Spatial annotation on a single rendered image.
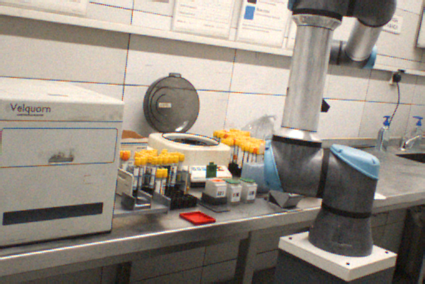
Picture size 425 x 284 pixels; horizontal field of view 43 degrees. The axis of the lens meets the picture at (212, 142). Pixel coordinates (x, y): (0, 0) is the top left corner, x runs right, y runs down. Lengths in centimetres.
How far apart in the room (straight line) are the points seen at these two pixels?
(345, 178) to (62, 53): 100
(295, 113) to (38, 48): 87
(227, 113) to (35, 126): 130
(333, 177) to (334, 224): 11
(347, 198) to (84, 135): 59
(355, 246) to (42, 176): 69
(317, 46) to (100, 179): 56
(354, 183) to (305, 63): 29
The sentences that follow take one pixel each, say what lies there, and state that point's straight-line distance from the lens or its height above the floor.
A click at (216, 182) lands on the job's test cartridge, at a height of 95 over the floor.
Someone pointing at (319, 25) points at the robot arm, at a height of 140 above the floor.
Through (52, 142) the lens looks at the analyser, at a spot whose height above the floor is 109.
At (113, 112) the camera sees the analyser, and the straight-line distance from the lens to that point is 117.
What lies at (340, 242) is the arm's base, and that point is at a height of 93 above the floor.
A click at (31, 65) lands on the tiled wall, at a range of 177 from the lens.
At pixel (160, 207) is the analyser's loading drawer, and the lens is 134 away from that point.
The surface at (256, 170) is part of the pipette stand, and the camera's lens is 168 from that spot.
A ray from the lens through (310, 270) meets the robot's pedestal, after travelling 128.
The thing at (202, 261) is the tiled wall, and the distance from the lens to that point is 244.
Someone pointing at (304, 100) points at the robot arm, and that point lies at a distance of 125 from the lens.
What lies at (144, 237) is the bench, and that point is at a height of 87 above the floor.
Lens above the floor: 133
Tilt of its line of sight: 10 degrees down
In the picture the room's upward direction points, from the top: 9 degrees clockwise
